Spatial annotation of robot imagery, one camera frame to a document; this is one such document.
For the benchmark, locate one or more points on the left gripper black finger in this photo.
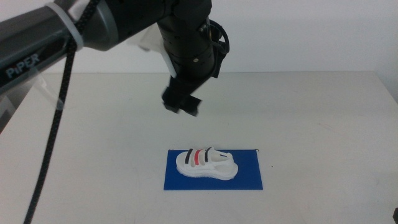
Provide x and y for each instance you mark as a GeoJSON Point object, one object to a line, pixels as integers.
{"type": "Point", "coordinates": [190, 105]}
{"type": "Point", "coordinates": [171, 99]}

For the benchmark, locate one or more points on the black left Piper arm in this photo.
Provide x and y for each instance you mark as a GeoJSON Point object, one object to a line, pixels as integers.
{"type": "Point", "coordinates": [130, 18]}

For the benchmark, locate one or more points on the blue rectangular mat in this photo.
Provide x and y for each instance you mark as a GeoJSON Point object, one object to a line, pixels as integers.
{"type": "Point", "coordinates": [248, 180]}

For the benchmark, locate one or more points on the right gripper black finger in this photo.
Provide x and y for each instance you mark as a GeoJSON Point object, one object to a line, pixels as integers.
{"type": "Point", "coordinates": [395, 217]}

